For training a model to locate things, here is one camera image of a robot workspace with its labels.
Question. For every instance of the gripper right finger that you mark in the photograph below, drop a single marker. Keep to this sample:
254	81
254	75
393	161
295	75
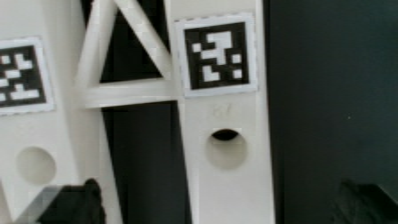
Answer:
363	205

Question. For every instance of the white chair back frame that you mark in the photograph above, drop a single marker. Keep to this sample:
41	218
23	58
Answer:
87	60

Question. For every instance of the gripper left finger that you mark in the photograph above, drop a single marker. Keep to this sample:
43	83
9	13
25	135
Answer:
66	205

